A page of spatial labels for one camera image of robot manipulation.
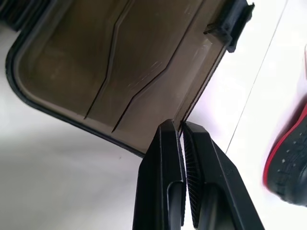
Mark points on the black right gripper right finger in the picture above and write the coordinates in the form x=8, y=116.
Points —
x=211, y=177

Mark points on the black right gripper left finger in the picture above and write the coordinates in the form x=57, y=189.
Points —
x=157, y=172

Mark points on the screwdriver bit case smoky lid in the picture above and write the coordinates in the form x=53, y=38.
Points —
x=100, y=64

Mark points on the black red-trimmed round item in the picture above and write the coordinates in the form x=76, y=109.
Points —
x=290, y=155

